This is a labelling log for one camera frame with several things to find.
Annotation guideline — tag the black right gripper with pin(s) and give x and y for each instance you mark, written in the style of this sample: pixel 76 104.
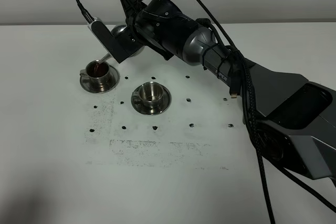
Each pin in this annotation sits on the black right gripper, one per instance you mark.
pixel 160 25

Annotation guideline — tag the stainless steel teapot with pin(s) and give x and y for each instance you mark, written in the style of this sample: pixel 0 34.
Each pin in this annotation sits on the stainless steel teapot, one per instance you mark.
pixel 120 40

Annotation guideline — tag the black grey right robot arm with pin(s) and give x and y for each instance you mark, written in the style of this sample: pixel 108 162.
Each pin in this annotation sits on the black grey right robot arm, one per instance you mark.
pixel 295 118

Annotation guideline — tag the steel teacup far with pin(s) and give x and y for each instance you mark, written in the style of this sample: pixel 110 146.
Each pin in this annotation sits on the steel teacup far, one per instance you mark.
pixel 95 71

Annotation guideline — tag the steel teacup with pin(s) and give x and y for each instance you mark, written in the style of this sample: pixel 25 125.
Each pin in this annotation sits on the steel teacup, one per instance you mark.
pixel 149 94
pixel 95 71

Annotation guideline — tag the steel teacup near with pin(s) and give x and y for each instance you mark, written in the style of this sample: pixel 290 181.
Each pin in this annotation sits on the steel teacup near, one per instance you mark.
pixel 149 94

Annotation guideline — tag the steel saucer far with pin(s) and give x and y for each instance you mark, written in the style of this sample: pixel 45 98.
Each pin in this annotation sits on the steel saucer far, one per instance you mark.
pixel 100 84

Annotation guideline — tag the steel saucer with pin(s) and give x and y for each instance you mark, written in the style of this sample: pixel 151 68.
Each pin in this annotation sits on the steel saucer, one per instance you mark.
pixel 100 84
pixel 162 106

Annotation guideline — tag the steel saucer near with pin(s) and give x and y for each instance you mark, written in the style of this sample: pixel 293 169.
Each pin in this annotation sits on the steel saucer near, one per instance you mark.
pixel 162 106

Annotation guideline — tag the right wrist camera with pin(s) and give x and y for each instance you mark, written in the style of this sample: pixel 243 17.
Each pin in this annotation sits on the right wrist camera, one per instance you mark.
pixel 110 40

